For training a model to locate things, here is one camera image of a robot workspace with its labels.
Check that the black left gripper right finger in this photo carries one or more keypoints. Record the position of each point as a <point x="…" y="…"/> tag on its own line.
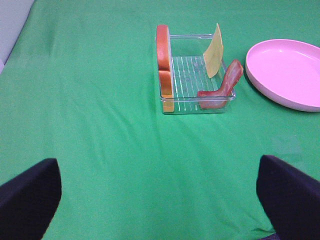
<point x="290" y="199"/>

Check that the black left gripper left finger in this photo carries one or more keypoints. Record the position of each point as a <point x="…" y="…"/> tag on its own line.
<point x="28" y="202"/>

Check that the bacon strip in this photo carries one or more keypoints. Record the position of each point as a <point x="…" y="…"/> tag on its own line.
<point x="230" y="79"/>

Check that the green tablecloth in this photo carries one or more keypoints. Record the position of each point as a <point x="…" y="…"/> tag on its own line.
<point x="81" y="86"/>

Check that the pink plate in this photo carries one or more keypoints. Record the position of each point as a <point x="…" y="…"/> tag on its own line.
<point x="287" y="72"/>

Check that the clear left plastic container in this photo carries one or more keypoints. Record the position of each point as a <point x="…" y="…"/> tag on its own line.
<point x="190" y="76"/>

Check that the yellow cheese slice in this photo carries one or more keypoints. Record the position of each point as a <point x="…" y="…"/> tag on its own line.
<point x="214" y="53"/>

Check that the upright bread slice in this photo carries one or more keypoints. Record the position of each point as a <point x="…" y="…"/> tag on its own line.
<point x="165" y="67"/>

